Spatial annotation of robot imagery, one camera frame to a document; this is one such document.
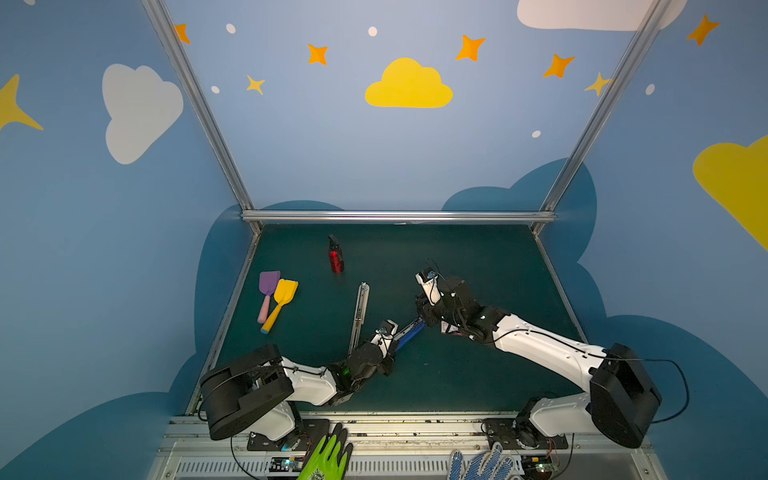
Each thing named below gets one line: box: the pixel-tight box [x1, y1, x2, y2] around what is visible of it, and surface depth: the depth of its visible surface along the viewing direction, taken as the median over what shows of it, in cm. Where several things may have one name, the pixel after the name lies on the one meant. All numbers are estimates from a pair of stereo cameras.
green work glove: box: [298, 422, 353, 480], surface depth 71 cm
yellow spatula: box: [260, 279, 299, 334], surface depth 103 cm
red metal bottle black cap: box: [328, 234, 345, 274], surface depth 102 cm
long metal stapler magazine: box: [348, 282, 370, 356], surface depth 98 cm
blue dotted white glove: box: [447, 442, 522, 480], surface depth 71 cm
